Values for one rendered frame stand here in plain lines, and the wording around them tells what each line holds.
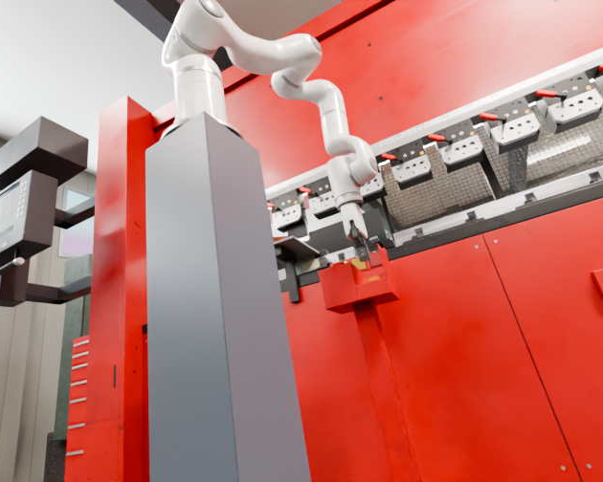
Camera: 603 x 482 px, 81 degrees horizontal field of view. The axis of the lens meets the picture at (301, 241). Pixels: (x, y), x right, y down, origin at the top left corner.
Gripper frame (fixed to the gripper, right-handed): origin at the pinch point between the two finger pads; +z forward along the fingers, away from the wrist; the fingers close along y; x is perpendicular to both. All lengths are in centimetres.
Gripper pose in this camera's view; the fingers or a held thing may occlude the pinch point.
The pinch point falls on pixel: (363, 253)
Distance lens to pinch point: 106.1
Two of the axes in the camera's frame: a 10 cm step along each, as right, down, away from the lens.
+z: 2.1, 9.3, -2.9
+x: 9.0, -3.0, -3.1
